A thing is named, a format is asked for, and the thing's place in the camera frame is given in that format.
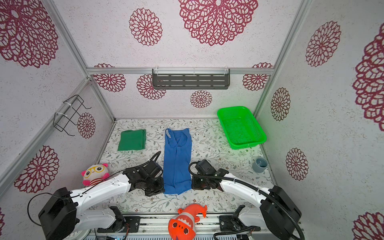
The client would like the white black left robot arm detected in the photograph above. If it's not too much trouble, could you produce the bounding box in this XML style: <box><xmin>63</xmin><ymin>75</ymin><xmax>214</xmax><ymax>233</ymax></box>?
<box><xmin>38</xmin><ymin>163</ymin><xmax>165</xmax><ymax>240</ymax></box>

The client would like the dark grey wall shelf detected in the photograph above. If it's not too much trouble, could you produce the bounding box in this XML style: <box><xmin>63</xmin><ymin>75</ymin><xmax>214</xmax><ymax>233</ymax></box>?
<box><xmin>152</xmin><ymin>69</ymin><xmax>231</xmax><ymax>90</ymax></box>

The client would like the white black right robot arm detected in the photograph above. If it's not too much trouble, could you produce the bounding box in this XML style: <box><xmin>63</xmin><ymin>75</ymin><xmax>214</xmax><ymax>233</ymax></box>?
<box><xmin>189</xmin><ymin>168</ymin><xmax>305</xmax><ymax>240</ymax></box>

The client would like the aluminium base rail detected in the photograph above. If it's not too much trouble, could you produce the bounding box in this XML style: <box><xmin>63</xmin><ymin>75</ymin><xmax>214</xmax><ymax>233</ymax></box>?
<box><xmin>71</xmin><ymin>212</ymin><xmax>305</xmax><ymax>240</ymax></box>

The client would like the black wire wall rack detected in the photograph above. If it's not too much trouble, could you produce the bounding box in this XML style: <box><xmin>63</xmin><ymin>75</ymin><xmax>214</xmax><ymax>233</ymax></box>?
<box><xmin>53</xmin><ymin>95</ymin><xmax>91</xmax><ymax>137</ymax></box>

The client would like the pink striped plush toy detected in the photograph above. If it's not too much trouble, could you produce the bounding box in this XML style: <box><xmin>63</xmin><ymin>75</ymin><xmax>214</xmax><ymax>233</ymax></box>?
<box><xmin>81</xmin><ymin>163</ymin><xmax>110</xmax><ymax>187</ymax></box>

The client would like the red fish plush toy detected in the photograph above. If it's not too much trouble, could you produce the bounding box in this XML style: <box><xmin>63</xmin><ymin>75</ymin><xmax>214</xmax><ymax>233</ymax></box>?
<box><xmin>168</xmin><ymin>204</ymin><xmax>208</xmax><ymax>240</ymax></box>

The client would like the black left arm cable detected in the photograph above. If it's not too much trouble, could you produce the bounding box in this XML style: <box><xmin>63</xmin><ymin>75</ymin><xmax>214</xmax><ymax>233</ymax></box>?
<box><xmin>26</xmin><ymin>150</ymin><xmax>163</xmax><ymax>240</ymax></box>

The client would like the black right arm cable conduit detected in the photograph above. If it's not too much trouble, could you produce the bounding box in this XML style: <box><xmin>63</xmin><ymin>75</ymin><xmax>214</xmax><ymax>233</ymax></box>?
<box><xmin>188</xmin><ymin>161</ymin><xmax>306</xmax><ymax>240</ymax></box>

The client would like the bright green plastic basket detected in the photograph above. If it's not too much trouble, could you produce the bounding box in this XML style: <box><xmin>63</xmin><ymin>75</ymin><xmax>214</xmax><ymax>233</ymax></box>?
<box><xmin>217</xmin><ymin>106</ymin><xmax>267</xmax><ymax>150</ymax></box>

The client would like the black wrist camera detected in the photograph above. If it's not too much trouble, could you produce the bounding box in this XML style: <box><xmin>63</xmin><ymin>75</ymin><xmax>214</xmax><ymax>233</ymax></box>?
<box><xmin>195</xmin><ymin>160</ymin><xmax>216</xmax><ymax>176</ymax></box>
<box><xmin>144</xmin><ymin>161</ymin><xmax>163</xmax><ymax>180</ymax></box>

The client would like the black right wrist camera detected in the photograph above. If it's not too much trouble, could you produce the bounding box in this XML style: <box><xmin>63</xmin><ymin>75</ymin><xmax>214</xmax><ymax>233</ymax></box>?
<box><xmin>195</xmin><ymin>160</ymin><xmax>216</xmax><ymax>176</ymax></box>

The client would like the blue tank top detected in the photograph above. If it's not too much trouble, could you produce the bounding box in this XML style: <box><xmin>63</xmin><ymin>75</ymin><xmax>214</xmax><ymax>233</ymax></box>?
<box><xmin>163</xmin><ymin>129</ymin><xmax>192</xmax><ymax>195</ymax></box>

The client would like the teal green cup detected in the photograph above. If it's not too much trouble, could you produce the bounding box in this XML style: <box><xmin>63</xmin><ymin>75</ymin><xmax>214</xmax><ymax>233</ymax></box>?
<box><xmin>252</xmin><ymin>158</ymin><xmax>268</xmax><ymax>173</ymax></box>

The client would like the green tank top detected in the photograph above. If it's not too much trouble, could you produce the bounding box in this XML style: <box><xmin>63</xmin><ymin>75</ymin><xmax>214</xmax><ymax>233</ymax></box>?
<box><xmin>118</xmin><ymin>130</ymin><xmax>146</xmax><ymax>151</ymax></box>

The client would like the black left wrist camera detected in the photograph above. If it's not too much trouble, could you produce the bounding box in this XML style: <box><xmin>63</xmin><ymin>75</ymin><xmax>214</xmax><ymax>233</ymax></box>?
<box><xmin>144</xmin><ymin>161</ymin><xmax>163</xmax><ymax>180</ymax></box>

